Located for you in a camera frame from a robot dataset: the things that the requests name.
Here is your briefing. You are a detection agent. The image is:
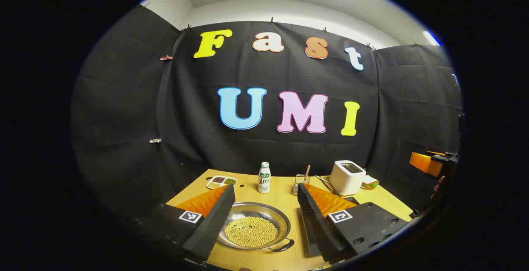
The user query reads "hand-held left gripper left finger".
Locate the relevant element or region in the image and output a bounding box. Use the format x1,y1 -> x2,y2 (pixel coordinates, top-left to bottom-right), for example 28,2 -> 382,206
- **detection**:
136,183 -> 236,262

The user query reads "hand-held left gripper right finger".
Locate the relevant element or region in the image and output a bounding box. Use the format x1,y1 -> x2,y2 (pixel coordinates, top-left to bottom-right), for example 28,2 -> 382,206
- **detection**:
297,182 -> 412,263

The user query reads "steel pot with black handles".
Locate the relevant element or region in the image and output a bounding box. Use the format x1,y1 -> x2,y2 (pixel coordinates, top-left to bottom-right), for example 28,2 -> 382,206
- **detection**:
217,202 -> 295,253

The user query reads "pile of soybeans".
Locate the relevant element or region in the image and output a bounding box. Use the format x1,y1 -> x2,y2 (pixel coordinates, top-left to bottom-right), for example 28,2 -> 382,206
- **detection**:
224,216 -> 278,248

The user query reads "white divided dish of beans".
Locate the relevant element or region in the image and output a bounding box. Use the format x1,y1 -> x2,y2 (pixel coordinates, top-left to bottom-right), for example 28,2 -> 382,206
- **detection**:
206,175 -> 238,190

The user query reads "white toaster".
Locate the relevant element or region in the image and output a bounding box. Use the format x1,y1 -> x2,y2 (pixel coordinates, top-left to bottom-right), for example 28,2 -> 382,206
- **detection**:
329,160 -> 367,197

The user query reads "white drink bottle green label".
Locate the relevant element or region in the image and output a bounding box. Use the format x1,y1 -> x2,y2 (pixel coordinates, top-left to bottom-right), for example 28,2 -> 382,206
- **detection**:
258,162 -> 271,194

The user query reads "black backdrop cloth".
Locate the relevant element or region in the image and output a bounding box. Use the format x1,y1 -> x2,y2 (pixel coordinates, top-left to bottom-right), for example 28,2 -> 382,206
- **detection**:
70,5 -> 463,222

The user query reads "toaster power cable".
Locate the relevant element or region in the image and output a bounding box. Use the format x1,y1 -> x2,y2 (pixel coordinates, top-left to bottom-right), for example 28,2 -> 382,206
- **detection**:
315,175 -> 340,197

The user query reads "wire mesh utensil basket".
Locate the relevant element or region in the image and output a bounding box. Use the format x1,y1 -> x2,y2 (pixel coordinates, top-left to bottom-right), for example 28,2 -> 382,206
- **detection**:
293,174 -> 310,196

